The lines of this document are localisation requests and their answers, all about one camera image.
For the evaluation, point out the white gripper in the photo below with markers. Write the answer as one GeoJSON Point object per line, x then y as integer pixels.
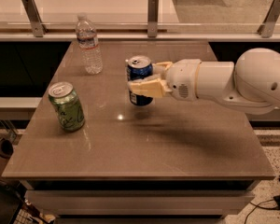
{"type": "Point", "coordinates": [181, 78]}

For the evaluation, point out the blue pepsi can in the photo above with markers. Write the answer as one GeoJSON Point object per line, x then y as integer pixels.
{"type": "Point", "coordinates": [139, 67]}

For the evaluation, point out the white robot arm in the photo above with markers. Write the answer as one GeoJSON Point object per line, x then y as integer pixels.
{"type": "Point", "coordinates": [250, 85]}

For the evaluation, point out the green soda can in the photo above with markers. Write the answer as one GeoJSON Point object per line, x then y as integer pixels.
{"type": "Point", "coordinates": [67, 106]}

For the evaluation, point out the clear plastic water bottle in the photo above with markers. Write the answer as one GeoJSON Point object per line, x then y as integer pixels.
{"type": "Point", "coordinates": [89, 45]}

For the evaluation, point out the dark round object left floor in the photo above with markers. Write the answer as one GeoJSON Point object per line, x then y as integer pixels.
{"type": "Point", "coordinates": [6, 149]}

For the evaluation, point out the middle metal railing bracket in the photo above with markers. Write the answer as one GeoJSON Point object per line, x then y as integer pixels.
{"type": "Point", "coordinates": [152, 17]}

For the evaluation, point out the metal railing bracket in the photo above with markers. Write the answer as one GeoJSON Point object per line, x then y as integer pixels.
{"type": "Point", "coordinates": [152, 17]}
{"type": "Point", "coordinates": [37, 26]}
{"type": "Point", "coordinates": [266, 29]}

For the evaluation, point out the right metal railing bracket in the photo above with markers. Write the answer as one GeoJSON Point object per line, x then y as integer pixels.
{"type": "Point", "coordinates": [266, 29]}

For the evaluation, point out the left metal railing bracket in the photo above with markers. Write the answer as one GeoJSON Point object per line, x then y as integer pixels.
{"type": "Point", "coordinates": [37, 26]}

